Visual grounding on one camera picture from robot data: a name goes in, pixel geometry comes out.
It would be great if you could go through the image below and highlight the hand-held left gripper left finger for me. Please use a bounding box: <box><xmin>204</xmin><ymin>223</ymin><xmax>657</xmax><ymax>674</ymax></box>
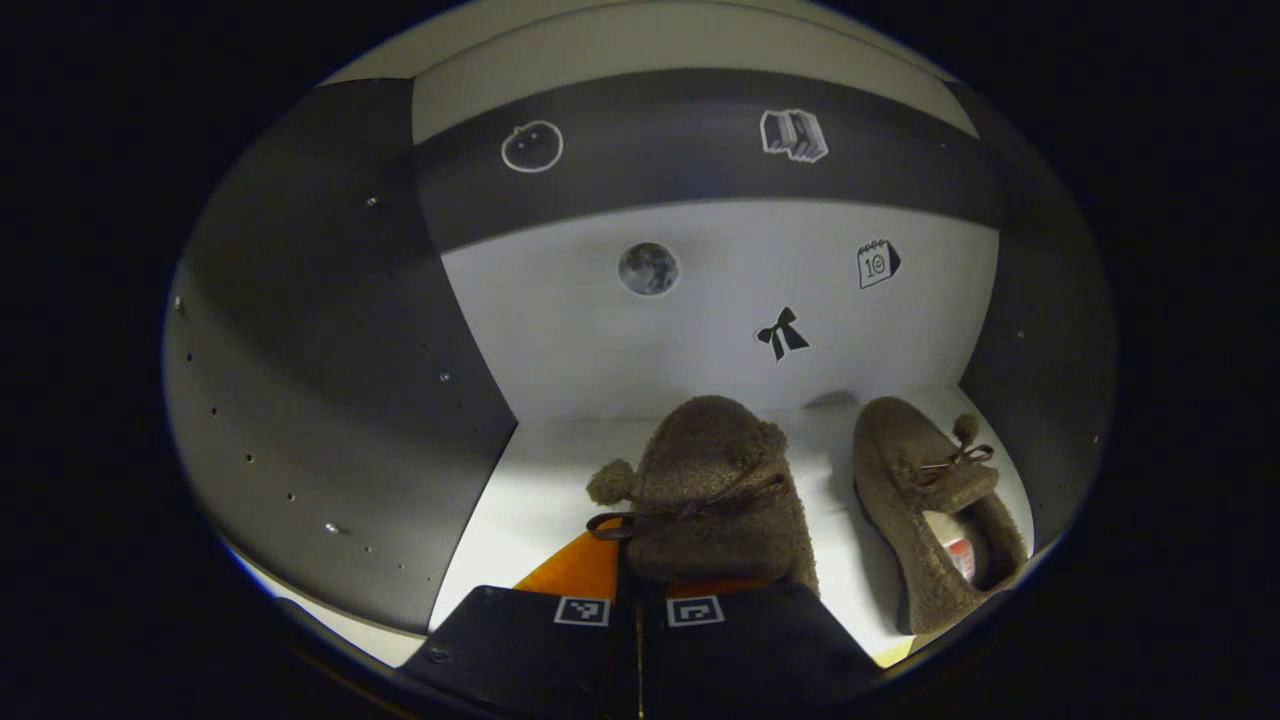
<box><xmin>400</xmin><ymin>520</ymin><xmax>641</xmax><ymax>720</ymax></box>

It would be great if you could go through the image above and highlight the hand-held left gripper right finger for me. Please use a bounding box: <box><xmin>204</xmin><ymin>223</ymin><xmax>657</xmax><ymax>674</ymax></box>
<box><xmin>636</xmin><ymin>575</ymin><xmax>886</xmax><ymax>720</ymax></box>

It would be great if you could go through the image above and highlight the brown fuzzy shoe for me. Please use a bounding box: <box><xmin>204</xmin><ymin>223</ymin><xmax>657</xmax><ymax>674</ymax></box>
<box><xmin>852</xmin><ymin>397</ymin><xmax>1029</xmax><ymax>636</ymax></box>
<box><xmin>585</xmin><ymin>395</ymin><xmax>821</xmax><ymax>601</ymax></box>

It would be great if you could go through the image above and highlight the white shoe cabinet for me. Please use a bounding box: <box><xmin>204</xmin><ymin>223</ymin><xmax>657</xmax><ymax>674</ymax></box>
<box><xmin>163</xmin><ymin>0</ymin><xmax>1116</xmax><ymax>671</ymax></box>

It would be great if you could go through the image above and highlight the white cabinet shelf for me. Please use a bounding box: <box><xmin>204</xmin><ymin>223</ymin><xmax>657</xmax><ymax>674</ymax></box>
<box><xmin>428</xmin><ymin>385</ymin><xmax>1036</xmax><ymax>661</ymax></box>

